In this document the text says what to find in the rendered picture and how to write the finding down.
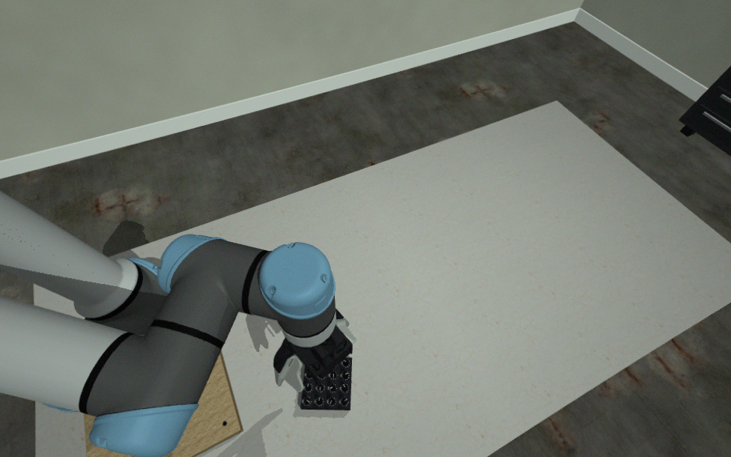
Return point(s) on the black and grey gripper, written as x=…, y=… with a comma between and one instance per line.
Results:
x=288, y=360

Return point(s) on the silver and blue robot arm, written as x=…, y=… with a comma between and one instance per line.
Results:
x=141, y=358

